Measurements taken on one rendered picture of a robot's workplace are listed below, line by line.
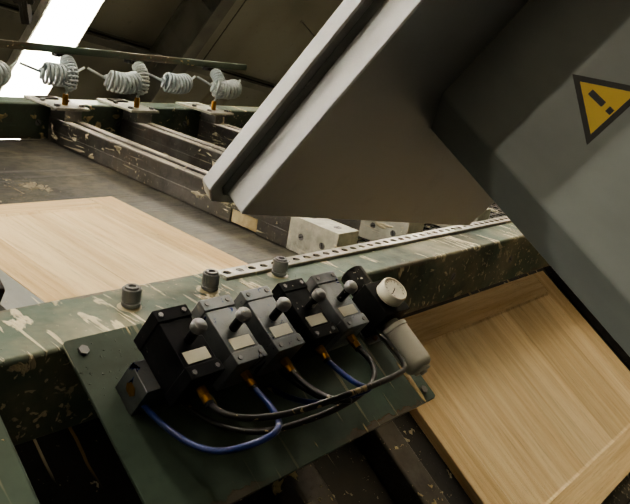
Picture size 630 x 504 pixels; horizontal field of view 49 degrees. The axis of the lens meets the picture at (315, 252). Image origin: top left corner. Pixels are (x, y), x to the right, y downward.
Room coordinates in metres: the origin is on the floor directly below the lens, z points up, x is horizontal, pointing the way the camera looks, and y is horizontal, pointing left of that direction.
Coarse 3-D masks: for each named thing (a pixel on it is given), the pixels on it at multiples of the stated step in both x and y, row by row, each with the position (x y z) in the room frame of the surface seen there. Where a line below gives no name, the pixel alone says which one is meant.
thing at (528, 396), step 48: (528, 288) 2.01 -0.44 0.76; (432, 336) 1.58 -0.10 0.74; (480, 336) 1.72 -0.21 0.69; (528, 336) 1.87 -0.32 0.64; (576, 336) 2.05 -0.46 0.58; (432, 384) 1.50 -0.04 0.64; (480, 384) 1.62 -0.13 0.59; (528, 384) 1.75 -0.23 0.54; (576, 384) 1.90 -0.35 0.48; (624, 384) 2.07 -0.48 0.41; (432, 432) 1.42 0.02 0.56; (480, 432) 1.53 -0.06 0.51; (528, 432) 1.64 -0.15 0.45; (576, 432) 1.78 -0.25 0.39; (624, 432) 1.92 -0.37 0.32; (480, 480) 1.45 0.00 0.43; (528, 480) 1.56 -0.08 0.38; (576, 480) 1.67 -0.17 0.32
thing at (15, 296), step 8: (0, 272) 0.80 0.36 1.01; (8, 280) 0.79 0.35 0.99; (8, 288) 0.77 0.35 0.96; (16, 288) 0.77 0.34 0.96; (24, 288) 0.78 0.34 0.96; (8, 296) 0.75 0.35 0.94; (16, 296) 0.76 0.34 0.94; (24, 296) 0.76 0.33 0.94; (32, 296) 0.77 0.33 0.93; (0, 304) 0.73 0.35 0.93; (8, 304) 0.74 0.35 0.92; (16, 304) 0.74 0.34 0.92; (24, 304) 0.75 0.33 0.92; (32, 304) 0.75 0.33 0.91
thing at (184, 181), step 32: (32, 96) 1.53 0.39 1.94; (64, 96) 1.51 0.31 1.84; (64, 128) 1.51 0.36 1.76; (96, 128) 1.51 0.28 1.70; (96, 160) 1.48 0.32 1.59; (128, 160) 1.42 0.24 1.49; (160, 160) 1.37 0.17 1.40; (192, 192) 1.35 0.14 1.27; (288, 224) 1.24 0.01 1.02; (320, 224) 1.22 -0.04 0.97
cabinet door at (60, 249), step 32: (0, 224) 0.98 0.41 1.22; (32, 224) 1.02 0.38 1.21; (64, 224) 1.05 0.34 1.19; (96, 224) 1.09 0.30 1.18; (128, 224) 1.13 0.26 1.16; (160, 224) 1.16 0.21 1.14; (0, 256) 0.88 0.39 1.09; (32, 256) 0.92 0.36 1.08; (64, 256) 0.95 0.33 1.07; (96, 256) 0.98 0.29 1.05; (128, 256) 1.01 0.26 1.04; (160, 256) 1.04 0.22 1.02; (192, 256) 1.08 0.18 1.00; (224, 256) 1.10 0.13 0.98; (32, 288) 0.83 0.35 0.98; (64, 288) 0.85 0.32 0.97; (96, 288) 0.89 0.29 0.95
